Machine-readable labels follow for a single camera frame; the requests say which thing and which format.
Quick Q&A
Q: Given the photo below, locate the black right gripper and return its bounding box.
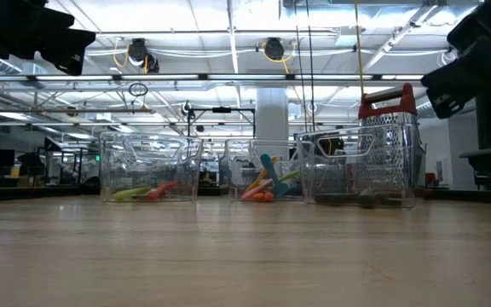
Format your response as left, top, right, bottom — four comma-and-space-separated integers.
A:
420, 40, 491, 120

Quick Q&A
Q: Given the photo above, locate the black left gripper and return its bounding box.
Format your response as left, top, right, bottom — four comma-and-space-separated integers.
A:
36, 7, 97, 78

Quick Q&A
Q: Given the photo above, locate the steel knife riveted black handle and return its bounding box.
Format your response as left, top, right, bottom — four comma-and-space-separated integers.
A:
355, 188, 405, 210

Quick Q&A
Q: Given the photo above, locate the lime green silicone spoon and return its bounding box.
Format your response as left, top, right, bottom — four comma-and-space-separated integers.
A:
111, 186, 153, 202

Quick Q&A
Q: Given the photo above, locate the red silicone spoon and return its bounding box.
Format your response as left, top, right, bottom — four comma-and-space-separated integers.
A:
144, 181, 181, 202

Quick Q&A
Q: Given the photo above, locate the blue silicone spatula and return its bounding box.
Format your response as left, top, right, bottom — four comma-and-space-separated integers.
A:
259, 153, 292, 199

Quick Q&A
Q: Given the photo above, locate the yellow spoon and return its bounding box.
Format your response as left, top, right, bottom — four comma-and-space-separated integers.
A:
245, 155, 279, 193

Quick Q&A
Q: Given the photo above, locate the clear plastic bin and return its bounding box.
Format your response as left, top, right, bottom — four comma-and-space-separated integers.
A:
98, 130, 205, 203
295, 123, 421, 210
223, 138, 304, 203

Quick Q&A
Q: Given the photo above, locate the pink silicone spatula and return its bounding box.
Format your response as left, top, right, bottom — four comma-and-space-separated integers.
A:
240, 178, 274, 201

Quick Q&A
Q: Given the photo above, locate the red steel box grater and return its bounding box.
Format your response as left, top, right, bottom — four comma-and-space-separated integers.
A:
357, 82, 427, 201

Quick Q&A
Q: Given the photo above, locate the dark background workstation equipment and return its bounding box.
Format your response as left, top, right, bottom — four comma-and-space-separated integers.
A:
16, 135, 101, 195

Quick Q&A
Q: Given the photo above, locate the white building column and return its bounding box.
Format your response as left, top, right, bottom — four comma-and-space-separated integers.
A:
255, 87, 290, 159

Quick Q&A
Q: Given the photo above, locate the black ceiling cable reel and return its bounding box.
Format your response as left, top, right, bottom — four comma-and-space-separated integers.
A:
113, 36, 161, 74
260, 37, 294, 74

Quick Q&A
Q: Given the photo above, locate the yellow hanging cable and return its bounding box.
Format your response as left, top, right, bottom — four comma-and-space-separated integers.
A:
353, 0, 367, 98

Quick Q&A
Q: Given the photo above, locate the thin black hanging cable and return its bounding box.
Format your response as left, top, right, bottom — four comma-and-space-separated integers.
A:
305, 0, 316, 133
293, 0, 309, 134

